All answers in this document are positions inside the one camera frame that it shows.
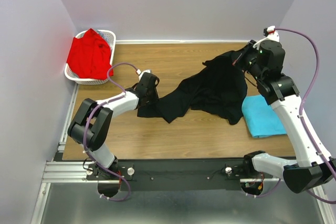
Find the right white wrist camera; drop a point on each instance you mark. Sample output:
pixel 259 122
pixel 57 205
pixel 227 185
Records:
pixel 269 33

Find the white plastic laundry basket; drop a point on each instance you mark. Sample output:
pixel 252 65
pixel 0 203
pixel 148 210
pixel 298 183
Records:
pixel 110 37

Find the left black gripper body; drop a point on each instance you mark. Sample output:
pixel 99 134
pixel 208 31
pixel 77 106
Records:
pixel 153 96

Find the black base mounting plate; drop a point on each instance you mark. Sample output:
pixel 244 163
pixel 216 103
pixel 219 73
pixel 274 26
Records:
pixel 229 180

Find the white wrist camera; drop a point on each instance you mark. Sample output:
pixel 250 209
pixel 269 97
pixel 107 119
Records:
pixel 140 72
pixel 269 33

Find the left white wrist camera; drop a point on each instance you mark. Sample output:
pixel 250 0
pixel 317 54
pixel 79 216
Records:
pixel 140 72

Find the red t shirt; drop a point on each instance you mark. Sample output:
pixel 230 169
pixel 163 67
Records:
pixel 89 56

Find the folded turquoise t shirt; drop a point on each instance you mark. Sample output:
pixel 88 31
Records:
pixel 261 120

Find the aluminium extrusion rail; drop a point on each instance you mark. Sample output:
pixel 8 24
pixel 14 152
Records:
pixel 63 172

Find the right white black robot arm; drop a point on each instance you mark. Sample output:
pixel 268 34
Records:
pixel 314 165

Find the black t shirt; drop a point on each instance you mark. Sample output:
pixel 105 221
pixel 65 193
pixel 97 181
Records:
pixel 219 89

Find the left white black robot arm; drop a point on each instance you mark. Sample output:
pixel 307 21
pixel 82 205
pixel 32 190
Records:
pixel 90 125

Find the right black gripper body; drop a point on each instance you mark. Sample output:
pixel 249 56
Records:
pixel 250 64

